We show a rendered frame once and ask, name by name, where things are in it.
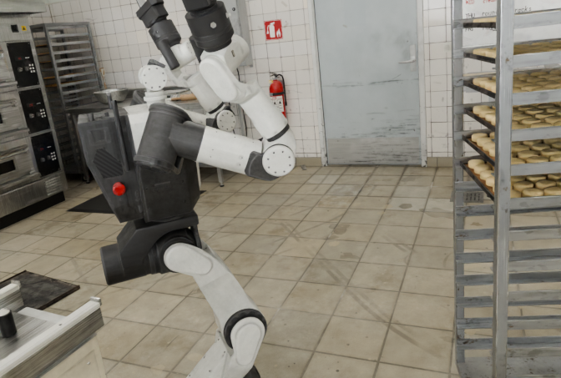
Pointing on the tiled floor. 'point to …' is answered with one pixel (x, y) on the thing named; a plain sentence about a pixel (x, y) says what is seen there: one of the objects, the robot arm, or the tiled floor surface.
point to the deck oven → (25, 120)
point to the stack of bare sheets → (40, 289)
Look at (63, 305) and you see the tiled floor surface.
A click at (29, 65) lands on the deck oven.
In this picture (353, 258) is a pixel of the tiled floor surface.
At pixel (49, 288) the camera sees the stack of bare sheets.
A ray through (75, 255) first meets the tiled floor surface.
